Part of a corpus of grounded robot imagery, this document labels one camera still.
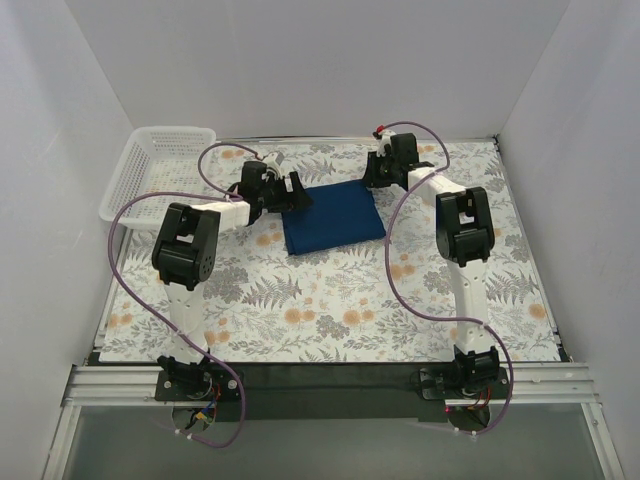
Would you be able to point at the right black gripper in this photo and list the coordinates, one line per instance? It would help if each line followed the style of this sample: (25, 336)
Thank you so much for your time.
(377, 172)

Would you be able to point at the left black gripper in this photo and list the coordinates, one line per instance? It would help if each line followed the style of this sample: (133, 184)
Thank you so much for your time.
(291, 191)

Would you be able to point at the blue printed t shirt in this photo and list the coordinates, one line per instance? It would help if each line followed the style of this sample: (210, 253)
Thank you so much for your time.
(341, 214)

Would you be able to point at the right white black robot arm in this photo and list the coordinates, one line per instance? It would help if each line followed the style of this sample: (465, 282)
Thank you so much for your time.
(464, 237)

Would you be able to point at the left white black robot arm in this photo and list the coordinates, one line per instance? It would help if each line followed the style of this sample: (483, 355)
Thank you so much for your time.
(185, 250)

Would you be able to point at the white plastic mesh basket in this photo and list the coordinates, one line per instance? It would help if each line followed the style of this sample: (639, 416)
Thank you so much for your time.
(158, 160)

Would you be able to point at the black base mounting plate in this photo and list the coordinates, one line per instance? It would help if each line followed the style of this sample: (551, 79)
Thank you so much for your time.
(319, 391)

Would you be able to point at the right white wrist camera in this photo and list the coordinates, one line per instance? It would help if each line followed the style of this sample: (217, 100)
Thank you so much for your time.
(383, 137)

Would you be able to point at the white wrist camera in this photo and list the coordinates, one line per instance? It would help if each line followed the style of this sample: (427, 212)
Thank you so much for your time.
(383, 137)
(274, 161)

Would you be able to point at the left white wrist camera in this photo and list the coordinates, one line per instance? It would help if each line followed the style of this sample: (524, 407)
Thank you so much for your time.
(274, 161)

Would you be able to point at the aluminium frame rail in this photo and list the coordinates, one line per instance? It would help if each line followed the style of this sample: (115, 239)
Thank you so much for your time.
(119, 385)

